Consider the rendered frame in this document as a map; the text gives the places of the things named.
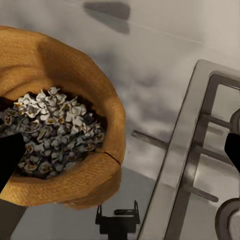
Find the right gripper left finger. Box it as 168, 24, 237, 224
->
0, 132, 27, 193

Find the popcorn bag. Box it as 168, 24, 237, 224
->
0, 25, 126, 207

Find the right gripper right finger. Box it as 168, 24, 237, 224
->
224, 132, 240, 172

